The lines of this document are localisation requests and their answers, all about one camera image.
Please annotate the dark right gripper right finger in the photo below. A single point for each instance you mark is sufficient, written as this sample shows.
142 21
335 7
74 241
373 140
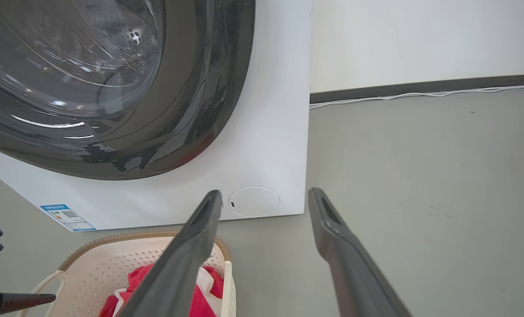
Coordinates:
349 268

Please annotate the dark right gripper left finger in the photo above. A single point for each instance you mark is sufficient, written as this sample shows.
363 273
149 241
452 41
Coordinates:
178 273

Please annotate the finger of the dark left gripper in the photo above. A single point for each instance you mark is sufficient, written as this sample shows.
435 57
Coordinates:
15 301

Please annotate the cream perforated laundry basket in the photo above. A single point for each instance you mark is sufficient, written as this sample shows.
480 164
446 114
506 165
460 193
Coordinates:
112 259

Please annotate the red and white garment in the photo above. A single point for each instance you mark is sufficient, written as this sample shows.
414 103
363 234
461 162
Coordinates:
143 275

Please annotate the blue energy label sticker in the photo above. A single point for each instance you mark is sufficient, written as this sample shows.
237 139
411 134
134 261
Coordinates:
68 217

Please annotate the round white filter cover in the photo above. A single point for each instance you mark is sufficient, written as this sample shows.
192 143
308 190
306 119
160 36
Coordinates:
255 202

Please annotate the white front-load washing machine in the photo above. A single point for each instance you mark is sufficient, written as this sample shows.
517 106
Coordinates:
266 132

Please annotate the round black glass washer door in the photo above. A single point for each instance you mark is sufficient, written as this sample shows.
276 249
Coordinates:
90 66

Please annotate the black wall baseboard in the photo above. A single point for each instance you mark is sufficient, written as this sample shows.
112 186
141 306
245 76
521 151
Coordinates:
420 86

